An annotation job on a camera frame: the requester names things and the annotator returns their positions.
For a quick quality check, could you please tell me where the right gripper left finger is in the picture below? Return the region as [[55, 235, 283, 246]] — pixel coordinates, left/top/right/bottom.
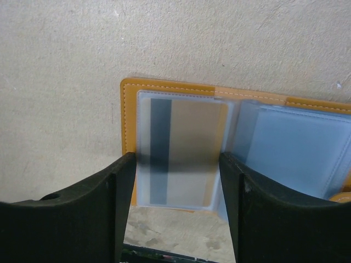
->
[[1, 152, 137, 262]]

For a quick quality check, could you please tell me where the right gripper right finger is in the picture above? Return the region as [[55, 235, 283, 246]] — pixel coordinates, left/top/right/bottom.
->
[[219, 153, 350, 262]]

